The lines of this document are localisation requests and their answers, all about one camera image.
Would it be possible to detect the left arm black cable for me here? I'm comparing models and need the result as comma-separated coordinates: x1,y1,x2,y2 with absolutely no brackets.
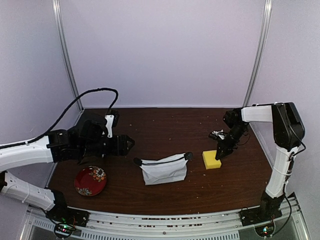
0,88,119,148

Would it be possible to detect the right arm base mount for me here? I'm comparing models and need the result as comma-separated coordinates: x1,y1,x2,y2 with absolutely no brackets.
239,206,283,227

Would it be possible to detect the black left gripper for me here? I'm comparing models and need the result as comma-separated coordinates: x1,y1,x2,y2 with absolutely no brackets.
79,133,135,158

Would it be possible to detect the white drawstring pouch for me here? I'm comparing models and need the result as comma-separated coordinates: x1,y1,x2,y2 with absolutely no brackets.
133,152,194,186

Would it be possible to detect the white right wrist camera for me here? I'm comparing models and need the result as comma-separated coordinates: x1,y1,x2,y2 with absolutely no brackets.
208,129,227,141

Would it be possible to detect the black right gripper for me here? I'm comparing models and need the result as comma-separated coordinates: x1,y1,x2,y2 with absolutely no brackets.
216,124,247,160

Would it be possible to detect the left aluminium frame post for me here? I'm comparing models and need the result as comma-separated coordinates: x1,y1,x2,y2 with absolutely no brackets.
52,0,79,98

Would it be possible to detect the aluminium front rail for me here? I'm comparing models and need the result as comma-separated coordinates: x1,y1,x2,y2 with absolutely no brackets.
21,197,307,240

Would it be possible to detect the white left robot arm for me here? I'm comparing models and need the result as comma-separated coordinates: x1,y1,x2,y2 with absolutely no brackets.
0,111,135,222

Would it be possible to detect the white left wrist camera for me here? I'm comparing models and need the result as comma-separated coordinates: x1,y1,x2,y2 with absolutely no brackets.
104,110,120,138

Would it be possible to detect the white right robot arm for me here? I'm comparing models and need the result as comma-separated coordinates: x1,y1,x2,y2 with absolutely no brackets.
209,102,305,221

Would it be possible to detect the red floral plate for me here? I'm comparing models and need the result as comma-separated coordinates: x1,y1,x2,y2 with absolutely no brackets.
74,165,107,197

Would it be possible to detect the right aluminium frame post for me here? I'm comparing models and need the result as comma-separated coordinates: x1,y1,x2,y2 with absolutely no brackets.
242,0,273,107

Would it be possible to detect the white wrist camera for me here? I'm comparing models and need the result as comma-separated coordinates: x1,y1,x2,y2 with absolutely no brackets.
208,129,227,141
104,110,120,138

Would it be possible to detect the aluminium frame post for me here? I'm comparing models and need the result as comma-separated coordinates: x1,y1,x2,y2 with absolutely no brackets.
242,0,273,107
52,0,79,98

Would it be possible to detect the yellow sponge block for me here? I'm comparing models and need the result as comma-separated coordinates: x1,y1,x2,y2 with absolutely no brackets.
202,150,222,170

